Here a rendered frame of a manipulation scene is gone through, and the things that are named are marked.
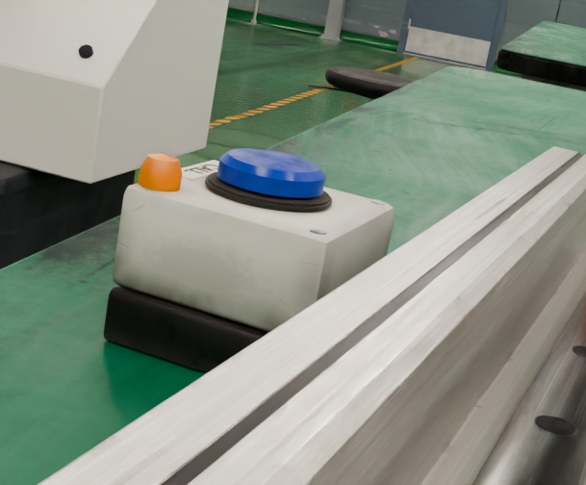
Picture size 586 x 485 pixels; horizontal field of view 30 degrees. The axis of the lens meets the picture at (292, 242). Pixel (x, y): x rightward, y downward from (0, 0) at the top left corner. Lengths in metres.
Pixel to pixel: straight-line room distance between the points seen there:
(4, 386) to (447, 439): 0.16
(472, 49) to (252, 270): 11.11
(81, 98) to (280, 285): 0.28
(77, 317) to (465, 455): 0.21
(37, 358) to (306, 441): 0.24
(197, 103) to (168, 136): 0.04
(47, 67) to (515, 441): 0.45
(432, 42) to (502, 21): 0.73
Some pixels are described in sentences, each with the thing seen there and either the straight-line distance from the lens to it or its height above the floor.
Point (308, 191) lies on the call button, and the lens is 0.40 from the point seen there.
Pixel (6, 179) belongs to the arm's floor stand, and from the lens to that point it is 0.63.
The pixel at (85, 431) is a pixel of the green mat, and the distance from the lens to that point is 0.34.
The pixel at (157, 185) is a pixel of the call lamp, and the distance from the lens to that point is 0.39.
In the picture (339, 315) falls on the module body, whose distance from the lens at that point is 0.21.
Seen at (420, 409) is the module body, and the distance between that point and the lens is 0.22.
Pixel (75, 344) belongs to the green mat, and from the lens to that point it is 0.41.
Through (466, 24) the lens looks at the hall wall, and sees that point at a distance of 11.48.
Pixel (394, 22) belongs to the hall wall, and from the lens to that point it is 11.61.
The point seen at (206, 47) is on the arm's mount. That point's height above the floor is 0.85.
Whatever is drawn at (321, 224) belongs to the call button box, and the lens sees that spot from 0.38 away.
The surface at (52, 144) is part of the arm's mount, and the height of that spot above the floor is 0.80.
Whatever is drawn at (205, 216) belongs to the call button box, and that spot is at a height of 0.84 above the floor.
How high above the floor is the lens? 0.93
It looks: 15 degrees down
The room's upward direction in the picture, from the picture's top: 10 degrees clockwise
